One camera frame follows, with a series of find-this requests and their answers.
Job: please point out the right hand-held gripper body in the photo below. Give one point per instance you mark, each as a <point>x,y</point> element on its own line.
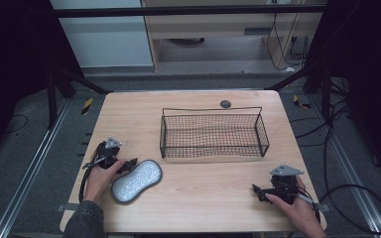
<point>284,188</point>

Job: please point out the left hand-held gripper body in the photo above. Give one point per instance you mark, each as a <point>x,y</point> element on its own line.
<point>107,155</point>

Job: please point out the grey oval cleaning pad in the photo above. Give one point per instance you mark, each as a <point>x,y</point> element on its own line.
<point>136,181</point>

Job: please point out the person's left hand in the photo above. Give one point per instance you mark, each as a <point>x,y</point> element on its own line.
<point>97,181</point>

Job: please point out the person's right hand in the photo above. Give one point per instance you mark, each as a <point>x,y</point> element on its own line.
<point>301,211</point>

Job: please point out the grey tape strip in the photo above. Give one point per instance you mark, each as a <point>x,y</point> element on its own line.
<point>67,207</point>

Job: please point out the black metal stand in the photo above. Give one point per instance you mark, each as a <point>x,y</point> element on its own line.
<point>324,92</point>
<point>54,99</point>

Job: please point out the small black round knob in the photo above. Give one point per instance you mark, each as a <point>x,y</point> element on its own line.
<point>225,104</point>

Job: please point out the white cabinet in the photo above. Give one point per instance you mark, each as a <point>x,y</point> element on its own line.
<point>105,43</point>

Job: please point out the black curtain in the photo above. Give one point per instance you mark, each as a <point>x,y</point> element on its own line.
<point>370,82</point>
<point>13,66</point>

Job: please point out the wooden desk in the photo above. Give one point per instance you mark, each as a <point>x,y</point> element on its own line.
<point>211,31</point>

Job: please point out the aluminium floor rail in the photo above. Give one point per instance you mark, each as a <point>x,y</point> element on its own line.
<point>350,168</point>
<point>29,168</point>

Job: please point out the black horizontal frame bar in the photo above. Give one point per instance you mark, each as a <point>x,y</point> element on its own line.
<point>178,11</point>

